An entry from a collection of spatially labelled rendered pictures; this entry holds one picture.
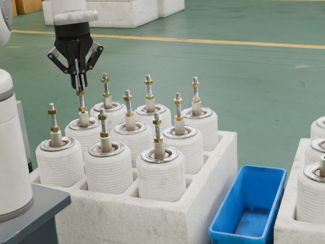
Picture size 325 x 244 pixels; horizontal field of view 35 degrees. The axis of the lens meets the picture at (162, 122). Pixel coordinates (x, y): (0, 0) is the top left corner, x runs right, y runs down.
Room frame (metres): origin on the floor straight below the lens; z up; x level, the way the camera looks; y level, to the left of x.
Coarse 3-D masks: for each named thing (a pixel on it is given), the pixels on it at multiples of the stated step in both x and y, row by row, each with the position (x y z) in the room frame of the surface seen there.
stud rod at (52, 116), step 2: (50, 104) 1.00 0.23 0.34; (52, 104) 1.00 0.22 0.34; (50, 106) 1.00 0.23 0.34; (52, 106) 1.00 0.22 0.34; (50, 108) 1.00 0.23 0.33; (52, 108) 1.00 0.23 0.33; (54, 114) 1.00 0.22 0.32; (52, 116) 1.00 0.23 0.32; (54, 116) 1.00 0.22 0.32; (52, 118) 1.00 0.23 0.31; (54, 118) 1.00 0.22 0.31; (52, 120) 1.00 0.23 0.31; (54, 120) 1.00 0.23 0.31; (52, 122) 1.00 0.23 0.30; (54, 122) 1.00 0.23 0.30; (56, 122) 1.00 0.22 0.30; (52, 124) 1.00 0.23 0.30; (54, 124) 1.00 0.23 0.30; (56, 124) 1.00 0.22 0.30; (52, 126) 1.00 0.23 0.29; (54, 126) 1.00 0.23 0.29; (56, 126) 1.00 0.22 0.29; (54, 132) 1.00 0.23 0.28
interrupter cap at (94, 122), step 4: (76, 120) 1.14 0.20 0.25; (92, 120) 1.13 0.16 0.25; (96, 120) 1.13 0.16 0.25; (100, 120) 1.12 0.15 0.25; (72, 124) 1.11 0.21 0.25; (76, 124) 1.11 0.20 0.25; (92, 124) 1.10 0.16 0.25; (96, 124) 1.10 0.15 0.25; (72, 128) 1.08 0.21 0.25; (76, 128) 1.08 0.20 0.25; (80, 128) 1.08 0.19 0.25; (84, 128) 1.08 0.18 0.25; (88, 128) 1.08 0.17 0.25; (92, 128) 1.08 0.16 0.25
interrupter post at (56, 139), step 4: (52, 132) 1.00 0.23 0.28; (56, 132) 1.00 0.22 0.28; (60, 132) 1.00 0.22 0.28; (52, 136) 0.99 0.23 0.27; (56, 136) 0.99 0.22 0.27; (60, 136) 1.00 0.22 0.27; (52, 140) 1.00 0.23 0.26; (56, 140) 0.99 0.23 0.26; (60, 140) 1.00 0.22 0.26; (52, 144) 1.00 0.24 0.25; (56, 144) 0.99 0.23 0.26; (60, 144) 1.00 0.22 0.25
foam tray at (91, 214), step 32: (224, 160) 1.06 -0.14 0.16; (96, 192) 0.91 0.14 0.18; (128, 192) 0.90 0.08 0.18; (192, 192) 0.88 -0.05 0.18; (224, 192) 1.05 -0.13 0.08; (64, 224) 0.92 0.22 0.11; (96, 224) 0.89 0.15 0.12; (128, 224) 0.86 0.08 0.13; (160, 224) 0.83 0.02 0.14; (192, 224) 0.84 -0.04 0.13
